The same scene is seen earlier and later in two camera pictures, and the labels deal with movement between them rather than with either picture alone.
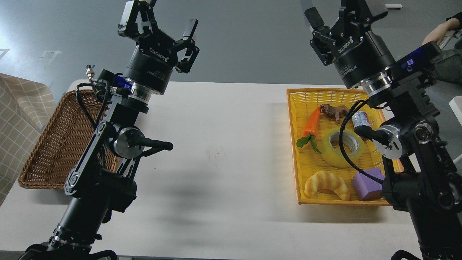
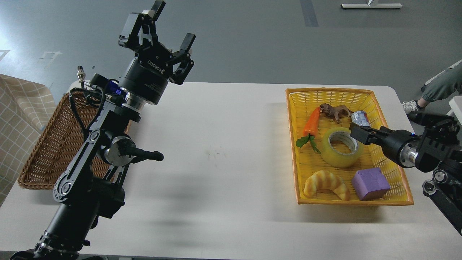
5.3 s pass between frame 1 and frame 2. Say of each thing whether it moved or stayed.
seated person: moved
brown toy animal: stayed
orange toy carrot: stayed
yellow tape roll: stayed
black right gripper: moved
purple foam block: stayed
